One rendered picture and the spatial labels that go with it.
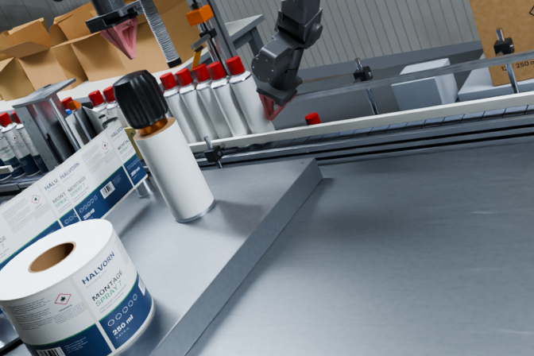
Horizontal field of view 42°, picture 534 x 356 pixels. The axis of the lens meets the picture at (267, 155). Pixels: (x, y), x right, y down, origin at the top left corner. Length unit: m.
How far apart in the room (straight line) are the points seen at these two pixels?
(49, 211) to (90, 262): 0.38
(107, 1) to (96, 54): 2.34
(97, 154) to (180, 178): 0.23
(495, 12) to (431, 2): 2.88
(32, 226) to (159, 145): 0.29
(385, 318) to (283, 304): 0.18
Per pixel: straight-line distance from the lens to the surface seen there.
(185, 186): 1.32
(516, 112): 1.28
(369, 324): 0.97
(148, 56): 3.31
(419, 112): 1.32
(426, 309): 0.96
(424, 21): 4.37
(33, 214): 1.37
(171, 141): 1.29
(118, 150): 1.52
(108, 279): 1.05
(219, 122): 1.59
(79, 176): 1.43
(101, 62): 3.70
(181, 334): 1.07
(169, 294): 1.14
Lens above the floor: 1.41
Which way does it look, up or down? 21 degrees down
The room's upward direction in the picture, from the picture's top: 24 degrees counter-clockwise
